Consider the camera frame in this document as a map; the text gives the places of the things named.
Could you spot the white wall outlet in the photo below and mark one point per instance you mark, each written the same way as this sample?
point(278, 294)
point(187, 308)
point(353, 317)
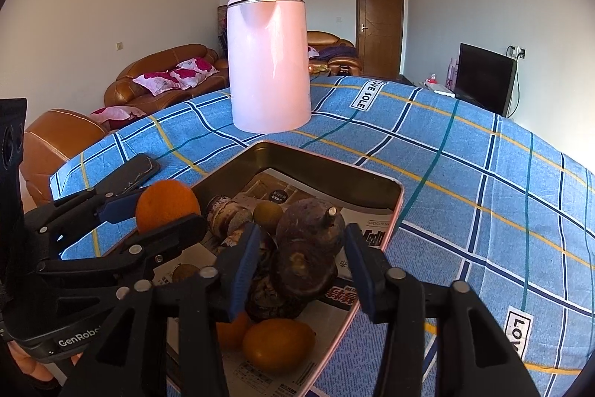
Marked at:
point(516, 51)

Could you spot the small orange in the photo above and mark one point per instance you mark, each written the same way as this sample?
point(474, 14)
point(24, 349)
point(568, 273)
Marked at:
point(279, 346)
point(232, 332)

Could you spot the white flat box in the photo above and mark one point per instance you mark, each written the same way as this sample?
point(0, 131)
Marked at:
point(437, 86)

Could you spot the dark brown taro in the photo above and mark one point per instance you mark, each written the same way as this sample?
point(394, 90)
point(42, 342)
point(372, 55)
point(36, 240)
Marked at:
point(274, 304)

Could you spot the brown wooden door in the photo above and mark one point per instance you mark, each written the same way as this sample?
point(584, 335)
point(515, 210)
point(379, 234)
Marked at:
point(379, 25)

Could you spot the purple blanket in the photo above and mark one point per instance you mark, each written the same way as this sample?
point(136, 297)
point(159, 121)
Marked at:
point(337, 53)

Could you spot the metal tray with pink rim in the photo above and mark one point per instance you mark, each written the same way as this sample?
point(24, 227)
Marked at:
point(302, 169)

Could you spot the large orange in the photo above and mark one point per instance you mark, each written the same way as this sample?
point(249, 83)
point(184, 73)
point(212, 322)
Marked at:
point(165, 204)

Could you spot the blue plaid tablecloth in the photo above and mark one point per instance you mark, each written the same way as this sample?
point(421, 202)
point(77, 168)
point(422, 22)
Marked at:
point(465, 192)

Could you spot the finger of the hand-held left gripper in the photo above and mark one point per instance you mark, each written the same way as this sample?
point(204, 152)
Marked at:
point(172, 234)
point(121, 206)

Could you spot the yellow-brown round fruit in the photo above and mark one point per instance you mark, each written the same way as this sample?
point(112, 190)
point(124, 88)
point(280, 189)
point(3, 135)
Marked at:
point(183, 273)
point(268, 213)

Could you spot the white pillow with red flowers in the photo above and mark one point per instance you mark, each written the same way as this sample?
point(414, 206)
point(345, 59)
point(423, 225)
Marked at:
point(155, 83)
point(313, 51)
point(193, 71)
point(116, 115)

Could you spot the pink electric kettle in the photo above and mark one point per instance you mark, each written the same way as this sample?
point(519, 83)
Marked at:
point(269, 62)

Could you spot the black television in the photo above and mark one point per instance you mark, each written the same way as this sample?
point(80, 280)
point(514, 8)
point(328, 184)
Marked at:
point(483, 78)

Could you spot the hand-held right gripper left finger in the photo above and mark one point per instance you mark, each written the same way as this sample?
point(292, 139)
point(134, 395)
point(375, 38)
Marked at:
point(239, 276)

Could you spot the person's left hand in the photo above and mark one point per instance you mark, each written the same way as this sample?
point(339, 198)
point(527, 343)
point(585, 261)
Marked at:
point(28, 362)

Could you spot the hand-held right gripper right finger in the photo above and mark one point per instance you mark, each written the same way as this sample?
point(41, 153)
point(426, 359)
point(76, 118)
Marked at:
point(365, 276)

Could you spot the pale striped taro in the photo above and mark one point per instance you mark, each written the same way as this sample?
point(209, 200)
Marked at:
point(223, 213)

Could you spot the brown leather sofa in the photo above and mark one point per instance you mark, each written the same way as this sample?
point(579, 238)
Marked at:
point(153, 60)

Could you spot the printed paper leaflet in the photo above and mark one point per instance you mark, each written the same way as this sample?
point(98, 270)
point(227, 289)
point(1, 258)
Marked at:
point(279, 383)

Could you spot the large brown taro with stem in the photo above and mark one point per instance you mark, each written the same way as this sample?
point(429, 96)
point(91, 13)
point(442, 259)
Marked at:
point(307, 225)

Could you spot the brown leather armchair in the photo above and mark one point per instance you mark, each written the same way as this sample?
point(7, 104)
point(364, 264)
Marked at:
point(330, 39)
point(60, 141)

